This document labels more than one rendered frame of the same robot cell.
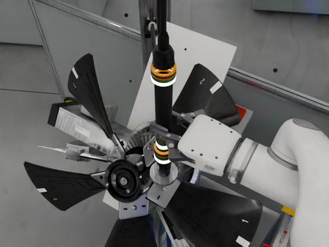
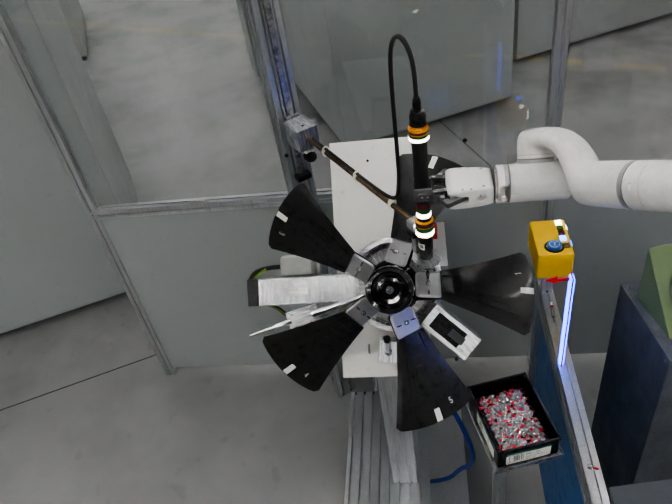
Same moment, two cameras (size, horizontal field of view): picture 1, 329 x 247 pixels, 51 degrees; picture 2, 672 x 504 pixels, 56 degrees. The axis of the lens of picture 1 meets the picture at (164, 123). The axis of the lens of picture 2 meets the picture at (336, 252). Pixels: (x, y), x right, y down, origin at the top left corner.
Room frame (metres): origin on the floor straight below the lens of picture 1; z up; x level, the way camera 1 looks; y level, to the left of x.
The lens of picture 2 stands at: (-0.58, 0.58, 2.29)
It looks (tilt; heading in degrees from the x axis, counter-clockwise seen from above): 40 degrees down; 341
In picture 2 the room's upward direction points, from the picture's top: 11 degrees counter-clockwise
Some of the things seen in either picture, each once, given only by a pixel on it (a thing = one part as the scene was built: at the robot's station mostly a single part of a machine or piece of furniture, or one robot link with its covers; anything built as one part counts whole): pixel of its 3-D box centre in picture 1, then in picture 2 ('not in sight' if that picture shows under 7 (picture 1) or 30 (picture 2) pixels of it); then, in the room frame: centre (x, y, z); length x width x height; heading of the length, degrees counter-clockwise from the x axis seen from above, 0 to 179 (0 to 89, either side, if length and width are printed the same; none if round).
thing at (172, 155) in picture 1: (187, 151); (456, 196); (0.36, -0.04, 1.48); 0.08 x 0.06 x 0.01; 119
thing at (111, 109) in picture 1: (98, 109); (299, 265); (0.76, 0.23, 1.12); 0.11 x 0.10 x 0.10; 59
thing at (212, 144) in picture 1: (212, 145); (471, 186); (0.37, -0.09, 1.48); 0.11 x 0.10 x 0.07; 60
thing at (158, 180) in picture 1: (163, 160); (423, 242); (0.44, 0.00, 1.32); 0.09 x 0.07 x 0.10; 4
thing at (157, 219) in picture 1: (156, 221); not in sight; (0.44, 0.03, 0.91); 0.12 x 0.08 x 0.12; 149
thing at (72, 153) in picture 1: (75, 153); (302, 317); (0.61, 0.29, 1.08); 0.07 x 0.04 x 0.06; 70
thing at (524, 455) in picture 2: not in sight; (511, 418); (0.18, -0.08, 0.84); 0.22 x 0.17 x 0.07; 165
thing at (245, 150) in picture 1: (241, 160); (500, 184); (0.34, -0.15, 1.48); 0.09 x 0.03 x 0.08; 150
